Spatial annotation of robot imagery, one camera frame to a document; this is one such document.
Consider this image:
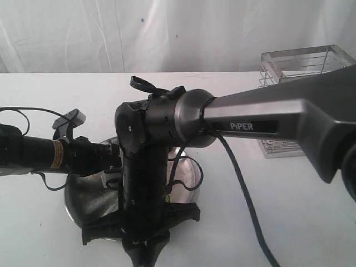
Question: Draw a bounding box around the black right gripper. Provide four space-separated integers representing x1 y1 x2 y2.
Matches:
81 177 200 267

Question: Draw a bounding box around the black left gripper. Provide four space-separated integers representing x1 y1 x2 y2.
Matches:
62 137 120 176

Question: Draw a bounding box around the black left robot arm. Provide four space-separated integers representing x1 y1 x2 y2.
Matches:
1 124 121 176

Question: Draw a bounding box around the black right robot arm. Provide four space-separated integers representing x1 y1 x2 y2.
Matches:
82 66 355 266

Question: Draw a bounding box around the round steel plate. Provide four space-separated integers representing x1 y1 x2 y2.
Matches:
63 137 202 241

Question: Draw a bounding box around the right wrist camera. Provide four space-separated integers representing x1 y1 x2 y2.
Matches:
101 167 123 191

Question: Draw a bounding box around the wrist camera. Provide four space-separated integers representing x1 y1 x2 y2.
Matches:
52 108 86 130
101 167 123 191

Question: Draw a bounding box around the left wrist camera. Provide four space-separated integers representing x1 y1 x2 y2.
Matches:
52 108 86 130

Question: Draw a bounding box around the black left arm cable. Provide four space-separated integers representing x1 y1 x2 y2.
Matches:
0 107 73 191

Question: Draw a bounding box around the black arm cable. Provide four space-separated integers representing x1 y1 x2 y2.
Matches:
0 107 73 191
104 75 281 267

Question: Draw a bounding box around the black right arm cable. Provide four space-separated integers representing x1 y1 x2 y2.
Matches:
104 75 281 267

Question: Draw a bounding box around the steel wire utensil rack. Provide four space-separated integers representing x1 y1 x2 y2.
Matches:
257 44 354 159

